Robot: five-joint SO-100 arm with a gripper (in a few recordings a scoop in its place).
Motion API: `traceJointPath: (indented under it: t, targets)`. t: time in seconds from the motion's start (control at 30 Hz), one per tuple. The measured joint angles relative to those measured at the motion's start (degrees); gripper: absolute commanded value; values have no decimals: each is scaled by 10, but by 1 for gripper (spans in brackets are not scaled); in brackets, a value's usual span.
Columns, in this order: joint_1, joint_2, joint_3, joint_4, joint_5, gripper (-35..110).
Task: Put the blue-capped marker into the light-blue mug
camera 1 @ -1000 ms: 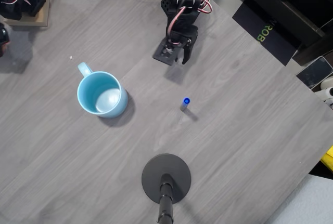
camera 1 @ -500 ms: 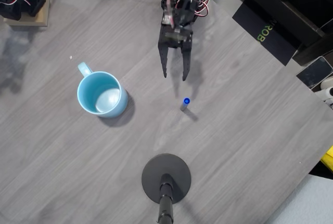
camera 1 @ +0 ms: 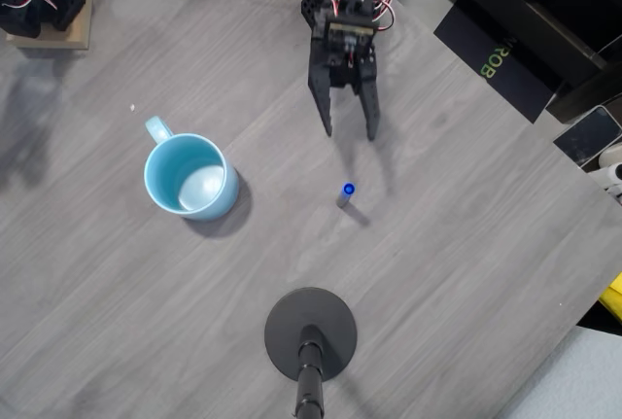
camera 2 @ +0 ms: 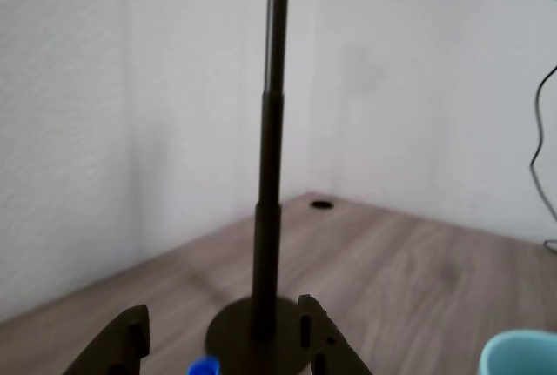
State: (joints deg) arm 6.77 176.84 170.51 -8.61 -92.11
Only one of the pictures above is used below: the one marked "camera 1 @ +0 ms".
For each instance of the blue capped black marker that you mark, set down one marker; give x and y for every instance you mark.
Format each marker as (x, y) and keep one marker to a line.
(348, 189)

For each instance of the light gray fabric cushion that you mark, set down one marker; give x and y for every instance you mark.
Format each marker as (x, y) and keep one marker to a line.
(573, 380)

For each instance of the yellow object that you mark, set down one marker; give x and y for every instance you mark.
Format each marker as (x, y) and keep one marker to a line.
(614, 298)

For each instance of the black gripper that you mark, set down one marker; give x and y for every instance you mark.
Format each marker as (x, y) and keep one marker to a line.
(340, 75)

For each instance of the black smartphone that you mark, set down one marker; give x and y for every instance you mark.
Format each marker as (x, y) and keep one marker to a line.
(588, 137)

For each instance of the black gripper camera module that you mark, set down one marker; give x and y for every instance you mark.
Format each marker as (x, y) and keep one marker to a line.
(350, 30)

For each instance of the wooden base board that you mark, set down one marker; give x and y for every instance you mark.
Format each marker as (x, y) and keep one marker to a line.
(73, 39)

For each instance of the light blue ceramic mug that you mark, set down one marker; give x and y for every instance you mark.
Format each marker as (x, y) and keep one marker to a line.
(216, 205)

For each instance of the black round base camera stand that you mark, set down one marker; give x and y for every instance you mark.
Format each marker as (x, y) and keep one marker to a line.
(291, 322)

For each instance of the black box green lettering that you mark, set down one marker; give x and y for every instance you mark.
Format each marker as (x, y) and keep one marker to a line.
(515, 83)

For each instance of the white plastic device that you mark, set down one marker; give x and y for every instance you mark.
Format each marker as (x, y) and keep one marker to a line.
(613, 176)

